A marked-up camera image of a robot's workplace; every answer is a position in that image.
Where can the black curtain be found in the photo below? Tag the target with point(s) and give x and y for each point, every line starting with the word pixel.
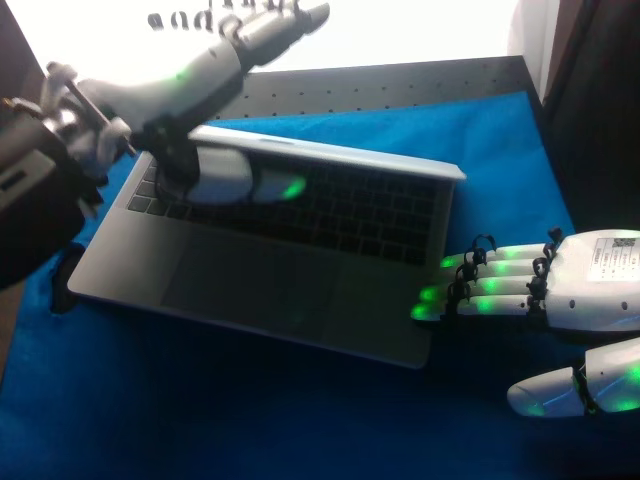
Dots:
pixel 12 45

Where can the silver laptop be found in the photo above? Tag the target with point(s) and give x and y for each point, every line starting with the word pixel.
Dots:
pixel 250 285

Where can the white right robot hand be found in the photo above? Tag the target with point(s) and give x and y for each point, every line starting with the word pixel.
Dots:
pixel 590 285

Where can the blue cloth mat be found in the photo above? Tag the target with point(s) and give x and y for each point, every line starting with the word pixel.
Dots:
pixel 250 420

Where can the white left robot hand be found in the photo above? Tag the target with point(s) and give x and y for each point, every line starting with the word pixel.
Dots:
pixel 190 85

